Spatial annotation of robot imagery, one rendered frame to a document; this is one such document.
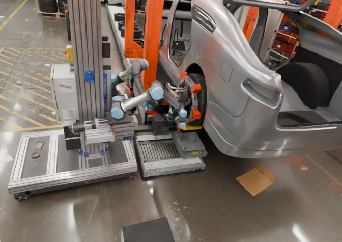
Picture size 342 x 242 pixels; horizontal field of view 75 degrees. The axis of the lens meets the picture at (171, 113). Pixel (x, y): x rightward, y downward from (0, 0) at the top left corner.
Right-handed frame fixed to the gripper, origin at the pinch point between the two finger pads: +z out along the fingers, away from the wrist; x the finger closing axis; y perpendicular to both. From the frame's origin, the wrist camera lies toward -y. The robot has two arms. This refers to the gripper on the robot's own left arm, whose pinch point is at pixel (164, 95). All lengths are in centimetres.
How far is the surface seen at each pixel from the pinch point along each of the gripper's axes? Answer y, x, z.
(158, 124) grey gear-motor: 48.9, -4.7, 2.4
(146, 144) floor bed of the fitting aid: 77, -10, -15
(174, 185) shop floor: 83, 55, -50
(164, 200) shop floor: 83, 55, -76
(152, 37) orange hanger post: -64, -29, 7
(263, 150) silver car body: -8, 128, -41
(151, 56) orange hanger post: -41, -29, 8
